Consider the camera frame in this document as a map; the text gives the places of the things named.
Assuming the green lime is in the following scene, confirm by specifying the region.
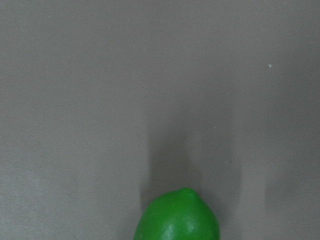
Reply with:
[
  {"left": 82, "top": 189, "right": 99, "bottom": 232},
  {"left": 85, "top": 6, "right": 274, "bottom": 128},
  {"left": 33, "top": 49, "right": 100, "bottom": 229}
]
[{"left": 133, "top": 187, "right": 221, "bottom": 240}]

